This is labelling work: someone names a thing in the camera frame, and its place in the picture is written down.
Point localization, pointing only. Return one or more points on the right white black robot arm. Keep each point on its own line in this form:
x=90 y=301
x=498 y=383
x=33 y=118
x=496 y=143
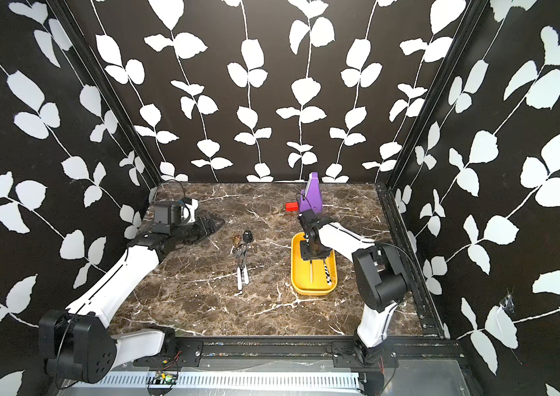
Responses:
x=380 y=273

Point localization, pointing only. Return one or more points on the purple plastic stand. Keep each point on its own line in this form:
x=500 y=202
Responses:
x=310 y=198

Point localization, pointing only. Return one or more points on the spoon with patterned handle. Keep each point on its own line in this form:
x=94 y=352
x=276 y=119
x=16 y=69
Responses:
x=327 y=275

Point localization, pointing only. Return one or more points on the small green circuit board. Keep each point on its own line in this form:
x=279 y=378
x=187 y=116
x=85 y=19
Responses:
x=162 y=380

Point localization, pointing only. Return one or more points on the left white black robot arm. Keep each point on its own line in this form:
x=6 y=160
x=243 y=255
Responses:
x=75 y=343

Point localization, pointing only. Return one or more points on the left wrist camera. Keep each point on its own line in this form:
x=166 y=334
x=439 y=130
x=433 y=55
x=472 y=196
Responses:
x=169 y=215

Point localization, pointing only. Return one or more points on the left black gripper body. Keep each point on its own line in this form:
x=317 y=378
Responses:
x=193 y=232

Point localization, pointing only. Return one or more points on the white handled spoon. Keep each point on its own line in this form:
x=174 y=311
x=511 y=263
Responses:
x=238 y=260
x=244 y=265

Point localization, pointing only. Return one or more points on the white perforated strip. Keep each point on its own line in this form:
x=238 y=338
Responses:
x=298 y=381

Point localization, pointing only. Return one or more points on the brown wooden small spoon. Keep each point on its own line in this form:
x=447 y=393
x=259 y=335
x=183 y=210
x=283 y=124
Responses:
x=236 y=241

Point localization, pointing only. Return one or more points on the black round spoon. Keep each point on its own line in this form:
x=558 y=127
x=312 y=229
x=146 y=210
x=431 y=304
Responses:
x=247 y=237

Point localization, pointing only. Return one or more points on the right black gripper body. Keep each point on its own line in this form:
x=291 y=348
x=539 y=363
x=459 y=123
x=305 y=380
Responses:
x=309 y=252

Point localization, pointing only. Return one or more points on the yellow plastic storage box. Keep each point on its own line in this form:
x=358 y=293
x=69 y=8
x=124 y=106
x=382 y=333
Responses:
x=300 y=271

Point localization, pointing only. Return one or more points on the red small block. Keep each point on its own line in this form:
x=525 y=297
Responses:
x=292 y=206

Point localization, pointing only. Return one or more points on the black front mounting rail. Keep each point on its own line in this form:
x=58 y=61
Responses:
x=343 y=351

